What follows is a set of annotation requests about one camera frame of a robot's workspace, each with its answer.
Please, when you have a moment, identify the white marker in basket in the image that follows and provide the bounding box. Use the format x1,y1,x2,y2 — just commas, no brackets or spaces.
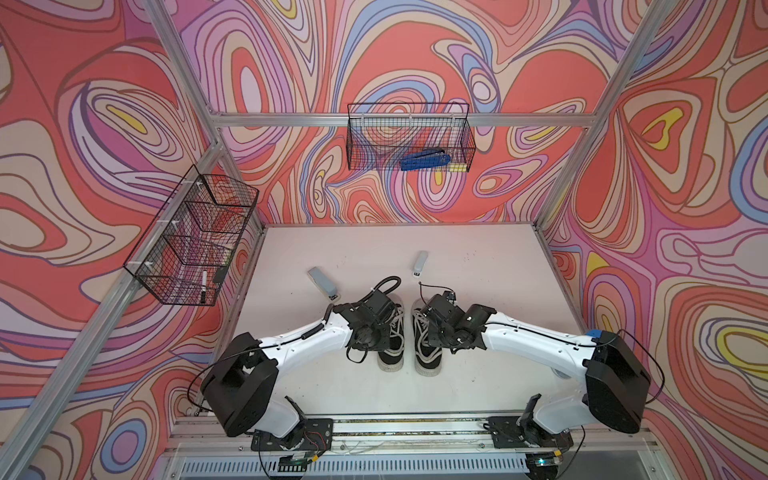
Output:
199,269,208,305

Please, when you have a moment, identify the black wire basket back wall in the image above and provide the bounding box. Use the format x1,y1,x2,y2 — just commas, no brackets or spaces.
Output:
346,100,476,172

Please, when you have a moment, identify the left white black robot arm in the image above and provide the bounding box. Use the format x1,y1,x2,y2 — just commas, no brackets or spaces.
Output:
201,290,402,442

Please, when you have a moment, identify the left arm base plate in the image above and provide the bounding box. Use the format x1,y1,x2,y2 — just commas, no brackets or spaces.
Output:
251,417,334,453

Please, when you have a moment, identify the blue tool in basket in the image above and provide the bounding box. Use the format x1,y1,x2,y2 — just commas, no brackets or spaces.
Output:
399,148,452,171

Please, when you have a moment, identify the black white sneaker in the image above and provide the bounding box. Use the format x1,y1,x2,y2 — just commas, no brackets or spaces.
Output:
411,300,442,377
377,294,405,373

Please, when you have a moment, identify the black wire basket left wall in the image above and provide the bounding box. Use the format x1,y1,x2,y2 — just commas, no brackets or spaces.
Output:
123,166,259,307

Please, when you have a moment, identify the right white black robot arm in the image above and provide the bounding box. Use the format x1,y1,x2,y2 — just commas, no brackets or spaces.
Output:
412,292,651,442

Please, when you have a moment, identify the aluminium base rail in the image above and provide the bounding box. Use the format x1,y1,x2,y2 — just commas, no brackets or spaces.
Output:
165,412,660,455

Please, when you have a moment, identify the small grey white device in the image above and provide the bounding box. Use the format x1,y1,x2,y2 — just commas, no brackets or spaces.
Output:
412,251,429,277

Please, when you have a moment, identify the black wire basket wall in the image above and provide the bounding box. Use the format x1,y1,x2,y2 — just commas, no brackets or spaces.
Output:
346,100,476,172
123,166,259,307

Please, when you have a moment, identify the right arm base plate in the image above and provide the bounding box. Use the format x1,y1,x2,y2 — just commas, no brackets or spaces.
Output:
482,416,574,452

